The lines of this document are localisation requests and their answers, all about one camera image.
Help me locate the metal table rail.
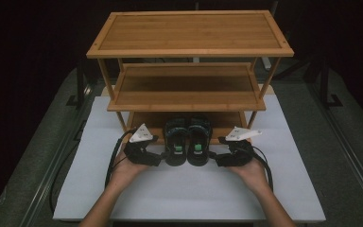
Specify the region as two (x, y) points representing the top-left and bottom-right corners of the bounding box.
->
(20, 83), (95, 227)
(306, 82), (363, 218)

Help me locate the person's left hand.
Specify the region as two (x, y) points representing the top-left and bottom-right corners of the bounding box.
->
(108, 143), (151, 194)

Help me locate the black metal stand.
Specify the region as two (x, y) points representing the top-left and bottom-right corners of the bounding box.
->
(308, 55), (344, 110)
(65, 59), (93, 110)

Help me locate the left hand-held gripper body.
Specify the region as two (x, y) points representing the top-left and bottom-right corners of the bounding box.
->
(123, 123), (163, 167)

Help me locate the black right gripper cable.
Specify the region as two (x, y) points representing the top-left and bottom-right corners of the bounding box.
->
(251, 145), (274, 193)

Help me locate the wooden three-tier shoe rack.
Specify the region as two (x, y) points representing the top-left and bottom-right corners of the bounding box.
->
(86, 9), (295, 146)

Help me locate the white board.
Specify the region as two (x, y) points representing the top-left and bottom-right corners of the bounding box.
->
(52, 94), (326, 222)

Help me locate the person's right hand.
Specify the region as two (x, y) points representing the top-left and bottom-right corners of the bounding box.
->
(228, 155), (271, 196)

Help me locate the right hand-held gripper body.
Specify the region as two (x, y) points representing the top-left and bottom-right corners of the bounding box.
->
(215, 126), (263, 167)

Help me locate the black sandal with green strap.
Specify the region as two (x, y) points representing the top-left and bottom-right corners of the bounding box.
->
(164, 117), (189, 167)
(186, 116), (214, 167)

